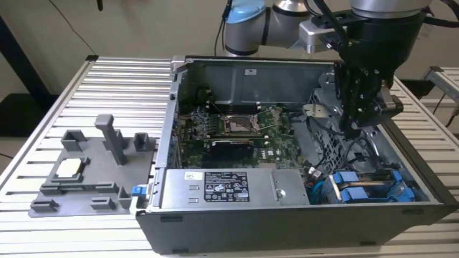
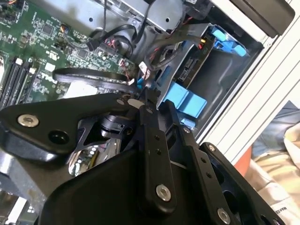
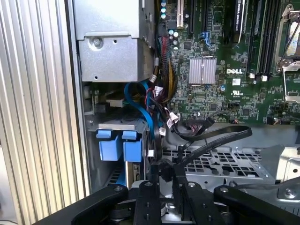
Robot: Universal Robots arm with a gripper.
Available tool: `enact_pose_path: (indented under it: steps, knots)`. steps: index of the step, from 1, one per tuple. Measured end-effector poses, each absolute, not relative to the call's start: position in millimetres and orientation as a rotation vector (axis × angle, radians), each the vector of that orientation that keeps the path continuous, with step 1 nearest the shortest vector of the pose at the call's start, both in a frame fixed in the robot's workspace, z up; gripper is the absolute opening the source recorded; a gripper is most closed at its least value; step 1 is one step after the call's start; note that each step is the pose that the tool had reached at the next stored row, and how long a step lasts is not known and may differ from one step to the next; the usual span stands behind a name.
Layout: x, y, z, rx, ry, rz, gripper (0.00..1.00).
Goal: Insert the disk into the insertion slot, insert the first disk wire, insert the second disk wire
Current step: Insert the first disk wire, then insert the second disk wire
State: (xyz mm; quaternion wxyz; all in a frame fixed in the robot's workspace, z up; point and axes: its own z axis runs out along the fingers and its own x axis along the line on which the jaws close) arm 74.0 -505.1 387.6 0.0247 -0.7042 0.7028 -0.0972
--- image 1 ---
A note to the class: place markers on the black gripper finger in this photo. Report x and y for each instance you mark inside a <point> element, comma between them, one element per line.
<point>350,107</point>
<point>371,107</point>

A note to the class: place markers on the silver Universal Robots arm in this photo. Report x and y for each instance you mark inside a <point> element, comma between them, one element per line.
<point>247,29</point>

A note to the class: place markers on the aluminium slat side table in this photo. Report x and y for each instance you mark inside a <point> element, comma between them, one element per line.
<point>445,78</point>

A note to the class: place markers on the grey metal drive cage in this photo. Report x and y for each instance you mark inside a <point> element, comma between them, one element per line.
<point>279,86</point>

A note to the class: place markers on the green motherboard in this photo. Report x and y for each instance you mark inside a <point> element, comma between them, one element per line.
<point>283,153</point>

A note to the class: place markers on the white sticker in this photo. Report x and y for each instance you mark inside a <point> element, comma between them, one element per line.
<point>250,72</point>

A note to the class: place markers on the CPU socket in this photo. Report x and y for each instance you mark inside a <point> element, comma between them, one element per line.
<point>238,125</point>

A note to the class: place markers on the RAM slots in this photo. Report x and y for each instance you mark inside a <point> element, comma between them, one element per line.
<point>233,108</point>

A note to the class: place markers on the black graphics card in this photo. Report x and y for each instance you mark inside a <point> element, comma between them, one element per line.
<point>230,150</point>

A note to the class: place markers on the black open PC case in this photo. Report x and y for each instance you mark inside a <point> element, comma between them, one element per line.
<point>251,231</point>

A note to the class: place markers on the grey power supply unit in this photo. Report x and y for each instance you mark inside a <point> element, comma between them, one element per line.
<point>179,188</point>

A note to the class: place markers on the blue case latch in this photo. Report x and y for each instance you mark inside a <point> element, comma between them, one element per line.
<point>138,191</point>

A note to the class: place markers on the grey plastic parts rack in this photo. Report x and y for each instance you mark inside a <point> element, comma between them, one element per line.
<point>101,172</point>

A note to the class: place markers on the black antenna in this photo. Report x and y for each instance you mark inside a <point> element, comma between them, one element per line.
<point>99,4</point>

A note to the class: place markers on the silver CPU chip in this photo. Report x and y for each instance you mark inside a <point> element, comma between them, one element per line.
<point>70,168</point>

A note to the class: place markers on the black box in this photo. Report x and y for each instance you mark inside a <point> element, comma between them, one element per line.
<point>22,115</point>

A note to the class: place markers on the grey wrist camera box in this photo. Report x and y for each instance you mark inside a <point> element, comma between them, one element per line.
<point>393,106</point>

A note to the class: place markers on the silver disk bay bracket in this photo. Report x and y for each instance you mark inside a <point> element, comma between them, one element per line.
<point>315,110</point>

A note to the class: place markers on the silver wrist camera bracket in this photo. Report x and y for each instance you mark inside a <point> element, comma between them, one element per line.
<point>311,32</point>

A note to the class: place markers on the black upright post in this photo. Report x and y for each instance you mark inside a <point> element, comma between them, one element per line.
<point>18,53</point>

